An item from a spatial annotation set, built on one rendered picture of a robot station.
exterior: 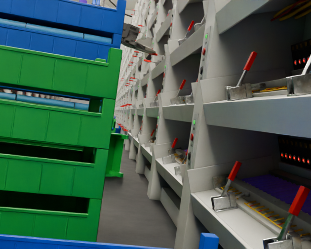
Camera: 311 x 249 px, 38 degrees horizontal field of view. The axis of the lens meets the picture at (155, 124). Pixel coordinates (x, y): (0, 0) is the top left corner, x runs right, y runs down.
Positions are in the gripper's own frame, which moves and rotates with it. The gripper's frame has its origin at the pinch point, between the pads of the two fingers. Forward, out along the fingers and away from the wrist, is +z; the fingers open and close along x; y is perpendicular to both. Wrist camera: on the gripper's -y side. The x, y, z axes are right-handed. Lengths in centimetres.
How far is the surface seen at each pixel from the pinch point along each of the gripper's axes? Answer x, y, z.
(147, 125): 45, -29, 14
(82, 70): -119, -25, -15
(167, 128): -25.3, -27.7, 13.8
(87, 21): -86, -12, -21
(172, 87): -25.3, -12.8, 10.0
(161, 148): -25.6, -35.4, 14.4
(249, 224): -125, -38, 17
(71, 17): -86, -13, -24
